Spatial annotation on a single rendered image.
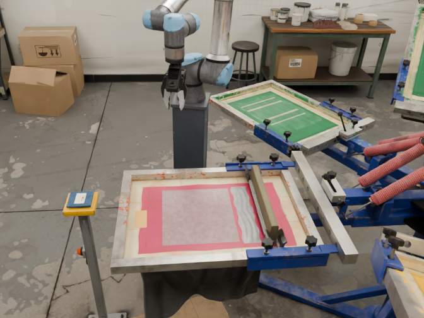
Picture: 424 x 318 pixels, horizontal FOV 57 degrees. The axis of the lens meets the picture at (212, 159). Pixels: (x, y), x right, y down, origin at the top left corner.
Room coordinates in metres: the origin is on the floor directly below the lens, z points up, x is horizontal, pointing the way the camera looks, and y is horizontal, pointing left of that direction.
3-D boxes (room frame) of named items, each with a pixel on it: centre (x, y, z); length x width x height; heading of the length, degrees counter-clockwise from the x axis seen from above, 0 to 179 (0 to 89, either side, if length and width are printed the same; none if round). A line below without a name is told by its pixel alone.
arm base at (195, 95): (1.87, 0.12, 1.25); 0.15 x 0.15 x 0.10
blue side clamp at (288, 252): (1.01, -0.29, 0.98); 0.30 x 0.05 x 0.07; 98
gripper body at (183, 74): (1.44, 0.16, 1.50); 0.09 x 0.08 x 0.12; 175
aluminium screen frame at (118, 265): (1.25, -0.02, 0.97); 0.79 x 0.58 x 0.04; 98
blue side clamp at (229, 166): (1.56, -0.22, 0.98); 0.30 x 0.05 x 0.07; 98
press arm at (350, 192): (1.32, -0.57, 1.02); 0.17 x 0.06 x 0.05; 98
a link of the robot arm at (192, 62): (1.87, 0.12, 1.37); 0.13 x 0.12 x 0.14; 68
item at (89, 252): (1.30, 0.56, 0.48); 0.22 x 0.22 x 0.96; 8
